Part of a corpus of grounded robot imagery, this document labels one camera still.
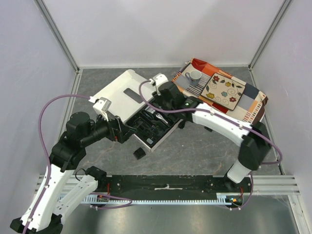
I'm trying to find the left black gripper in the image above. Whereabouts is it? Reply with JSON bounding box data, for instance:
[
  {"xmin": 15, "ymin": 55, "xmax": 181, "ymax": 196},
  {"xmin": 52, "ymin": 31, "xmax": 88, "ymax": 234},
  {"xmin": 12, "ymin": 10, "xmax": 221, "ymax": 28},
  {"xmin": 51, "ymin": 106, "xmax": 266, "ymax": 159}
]
[{"xmin": 82, "ymin": 109, "xmax": 137, "ymax": 146}]

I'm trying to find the black silver hair clipper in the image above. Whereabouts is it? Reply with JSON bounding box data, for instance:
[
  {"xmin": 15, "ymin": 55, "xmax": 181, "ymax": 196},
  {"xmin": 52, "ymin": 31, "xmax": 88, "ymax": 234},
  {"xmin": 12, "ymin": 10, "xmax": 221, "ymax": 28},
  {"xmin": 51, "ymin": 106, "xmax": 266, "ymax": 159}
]
[{"xmin": 155, "ymin": 113, "xmax": 169, "ymax": 124}]

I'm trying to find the black comb guard attachment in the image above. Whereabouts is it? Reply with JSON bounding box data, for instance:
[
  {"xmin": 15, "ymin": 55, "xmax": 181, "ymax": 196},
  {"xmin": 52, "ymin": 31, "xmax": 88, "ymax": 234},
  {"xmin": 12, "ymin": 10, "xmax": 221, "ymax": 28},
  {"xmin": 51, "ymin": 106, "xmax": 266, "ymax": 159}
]
[{"xmin": 133, "ymin": 147, "xmax": 146, "ymax": 160}]

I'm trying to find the white clipper kit box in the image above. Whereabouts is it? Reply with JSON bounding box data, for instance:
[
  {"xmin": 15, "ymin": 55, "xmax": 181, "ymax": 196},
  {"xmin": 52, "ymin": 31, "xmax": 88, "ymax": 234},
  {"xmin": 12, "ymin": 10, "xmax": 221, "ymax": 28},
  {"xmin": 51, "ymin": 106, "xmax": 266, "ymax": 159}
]
[{"xmin": 94, "ymin": 69, "xmax": 182, "ymax": 152}]

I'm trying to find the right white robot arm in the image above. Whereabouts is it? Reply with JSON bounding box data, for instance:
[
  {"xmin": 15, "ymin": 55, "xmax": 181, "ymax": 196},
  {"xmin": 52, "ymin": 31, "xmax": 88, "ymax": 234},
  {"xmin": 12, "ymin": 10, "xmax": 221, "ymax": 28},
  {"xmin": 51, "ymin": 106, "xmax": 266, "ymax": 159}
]
[{"xmin": 152, "ymin": 81, "xmax": 272, "ymax": 192}]

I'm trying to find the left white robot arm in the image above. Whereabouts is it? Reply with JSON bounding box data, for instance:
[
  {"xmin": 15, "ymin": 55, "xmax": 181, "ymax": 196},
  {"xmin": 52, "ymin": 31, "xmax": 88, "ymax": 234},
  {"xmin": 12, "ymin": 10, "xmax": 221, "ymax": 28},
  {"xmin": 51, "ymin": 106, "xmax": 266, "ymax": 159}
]
[{"xmin": 10, "ymin": 112, "xmax": 134, "ymax": 234}]

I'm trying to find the white blue mug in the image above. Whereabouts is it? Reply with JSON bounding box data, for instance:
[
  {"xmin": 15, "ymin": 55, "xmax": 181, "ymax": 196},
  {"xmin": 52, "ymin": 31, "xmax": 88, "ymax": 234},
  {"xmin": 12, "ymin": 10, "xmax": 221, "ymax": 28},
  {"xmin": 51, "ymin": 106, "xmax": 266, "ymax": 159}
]
[{"xmin": 185, "ymin": 70, "xmax": 202, "ymax": 86}]

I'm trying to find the patterned colourful cloth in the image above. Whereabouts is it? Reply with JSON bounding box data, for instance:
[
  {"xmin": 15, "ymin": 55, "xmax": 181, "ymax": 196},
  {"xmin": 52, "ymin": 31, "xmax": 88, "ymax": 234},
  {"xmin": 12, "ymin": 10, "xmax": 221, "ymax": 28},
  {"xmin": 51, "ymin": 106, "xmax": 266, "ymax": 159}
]
[{"xmin": 172, "ymin": 58, "xmax": 268, "ymax": 124}]

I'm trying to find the floral square plate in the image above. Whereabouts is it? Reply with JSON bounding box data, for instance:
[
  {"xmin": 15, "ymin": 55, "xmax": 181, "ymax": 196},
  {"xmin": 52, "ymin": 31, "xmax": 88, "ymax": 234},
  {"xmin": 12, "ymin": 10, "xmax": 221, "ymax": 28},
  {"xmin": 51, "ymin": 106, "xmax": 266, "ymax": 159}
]
[{"xmin": 200, "ymin": 73, "xmax": 245, "ymax": 111}]

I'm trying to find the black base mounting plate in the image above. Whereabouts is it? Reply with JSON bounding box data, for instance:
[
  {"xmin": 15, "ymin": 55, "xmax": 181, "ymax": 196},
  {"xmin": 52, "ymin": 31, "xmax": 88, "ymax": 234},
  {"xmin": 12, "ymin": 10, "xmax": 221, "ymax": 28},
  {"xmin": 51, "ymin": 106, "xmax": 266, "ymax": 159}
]
[{"xmin": 96, "ymin": 175, "xmax": 251, "ymax": 198}]

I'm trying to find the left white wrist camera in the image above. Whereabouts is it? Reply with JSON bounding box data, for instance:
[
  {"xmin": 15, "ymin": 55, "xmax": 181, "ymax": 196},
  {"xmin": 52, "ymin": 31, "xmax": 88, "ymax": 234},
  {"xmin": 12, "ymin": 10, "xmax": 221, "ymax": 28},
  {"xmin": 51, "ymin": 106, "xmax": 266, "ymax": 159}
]
[{"xmin": 93, "ymin": 97, "xmax": 111, "ymax": 121}]

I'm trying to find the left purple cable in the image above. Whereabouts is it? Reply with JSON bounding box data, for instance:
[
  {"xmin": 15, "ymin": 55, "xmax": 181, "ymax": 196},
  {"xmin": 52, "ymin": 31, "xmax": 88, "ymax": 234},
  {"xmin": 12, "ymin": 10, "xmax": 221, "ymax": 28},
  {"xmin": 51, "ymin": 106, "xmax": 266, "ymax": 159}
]
[{"xmin": 22, "ymin": 95, "xmax": 134, "ymax": 234}]

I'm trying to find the slotted grey cable duct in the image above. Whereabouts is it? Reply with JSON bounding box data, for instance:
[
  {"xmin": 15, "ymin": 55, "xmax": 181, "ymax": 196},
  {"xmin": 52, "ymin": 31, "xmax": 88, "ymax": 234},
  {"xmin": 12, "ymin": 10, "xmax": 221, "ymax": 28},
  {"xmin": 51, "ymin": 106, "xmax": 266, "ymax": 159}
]
[{"xmin": 81, "ymin": 194, "xmax": 244, "ymax": 205}]

